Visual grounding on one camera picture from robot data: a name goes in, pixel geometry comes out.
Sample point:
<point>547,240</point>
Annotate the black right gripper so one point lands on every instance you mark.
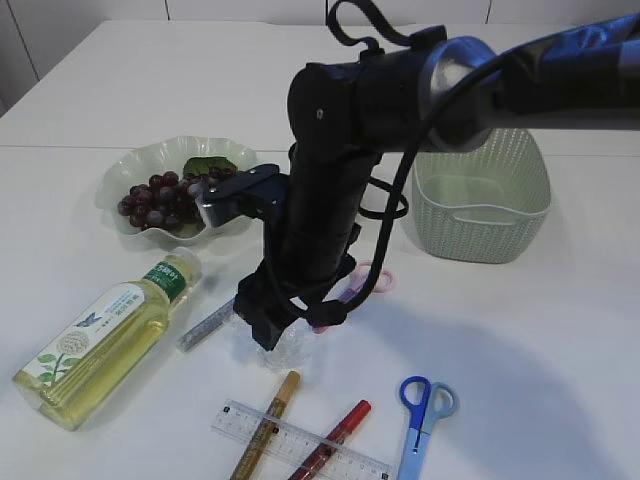
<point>305,254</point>

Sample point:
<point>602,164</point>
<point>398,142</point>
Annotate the clear plastic sheet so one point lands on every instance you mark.
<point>293,349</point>

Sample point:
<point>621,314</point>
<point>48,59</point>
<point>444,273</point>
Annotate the purple artificial grape bunch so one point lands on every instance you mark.
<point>168,201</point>

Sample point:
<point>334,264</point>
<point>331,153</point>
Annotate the silver marker pen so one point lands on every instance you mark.
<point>198,333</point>

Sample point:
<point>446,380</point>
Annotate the green plastic woven basket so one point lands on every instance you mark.
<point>484,206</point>

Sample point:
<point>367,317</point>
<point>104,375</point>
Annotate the red marker pen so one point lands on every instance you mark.
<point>318,458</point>

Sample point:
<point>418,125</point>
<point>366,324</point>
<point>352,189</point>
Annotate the clear plastic ruler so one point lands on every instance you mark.
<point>293,445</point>

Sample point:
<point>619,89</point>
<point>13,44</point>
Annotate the green wavy plastic plate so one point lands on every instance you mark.
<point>137,166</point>

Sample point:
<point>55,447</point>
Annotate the gold marker pen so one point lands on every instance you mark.
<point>261,436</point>

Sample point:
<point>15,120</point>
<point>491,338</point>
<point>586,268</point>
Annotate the pink purple scissors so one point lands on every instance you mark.
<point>357,279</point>

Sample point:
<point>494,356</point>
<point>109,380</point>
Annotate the blue scissors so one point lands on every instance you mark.
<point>438,401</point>

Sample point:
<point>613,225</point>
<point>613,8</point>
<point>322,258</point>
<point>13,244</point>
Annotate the yellow tea plastic bottle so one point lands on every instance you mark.
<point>75,373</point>

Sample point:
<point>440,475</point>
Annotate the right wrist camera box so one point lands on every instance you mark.
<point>257,193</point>

